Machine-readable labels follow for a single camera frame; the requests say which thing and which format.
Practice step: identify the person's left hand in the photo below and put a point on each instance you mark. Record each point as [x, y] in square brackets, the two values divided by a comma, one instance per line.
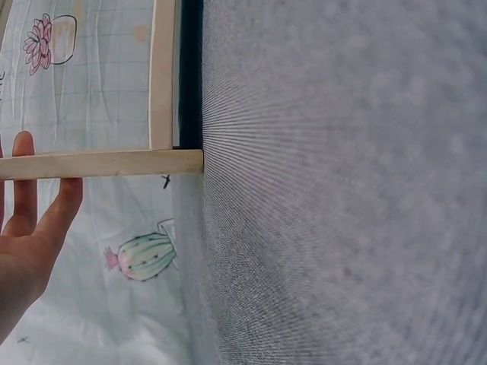
[19, 258]

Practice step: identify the person's left fingers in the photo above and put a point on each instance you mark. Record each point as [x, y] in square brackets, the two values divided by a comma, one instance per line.
[57, 207]

